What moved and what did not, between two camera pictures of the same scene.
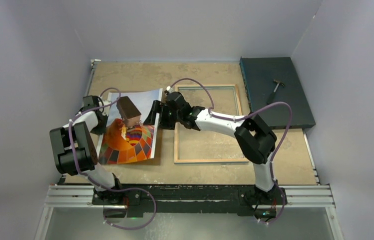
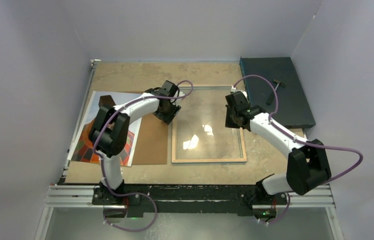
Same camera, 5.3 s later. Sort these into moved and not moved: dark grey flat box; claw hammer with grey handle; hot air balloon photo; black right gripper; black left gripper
Moved: black left gripper; black right gripper; hot air balloon photo
Not moved: dark grey flat box; claw hammer with grey handle
